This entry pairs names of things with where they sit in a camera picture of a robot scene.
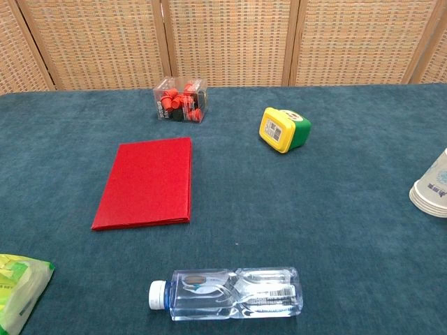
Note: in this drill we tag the clear box of red caps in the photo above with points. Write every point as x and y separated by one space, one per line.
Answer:
179 101

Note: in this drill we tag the green wet wipes pack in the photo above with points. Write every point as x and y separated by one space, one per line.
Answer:
21 293

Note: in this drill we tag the blue felt table cover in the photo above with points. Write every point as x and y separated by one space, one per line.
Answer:
314 227

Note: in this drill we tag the clear plastic water bottle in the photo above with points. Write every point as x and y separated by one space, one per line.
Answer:
227 296

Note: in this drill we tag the woven wooden folding screen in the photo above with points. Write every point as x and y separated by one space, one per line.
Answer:
227 42

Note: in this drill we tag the yellow and green container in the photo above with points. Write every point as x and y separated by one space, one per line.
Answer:
279 130

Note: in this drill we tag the red folded cloth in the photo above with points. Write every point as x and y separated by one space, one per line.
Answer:
146 181

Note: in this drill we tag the stack of white paper cups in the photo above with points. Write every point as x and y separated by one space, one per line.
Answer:
431 195

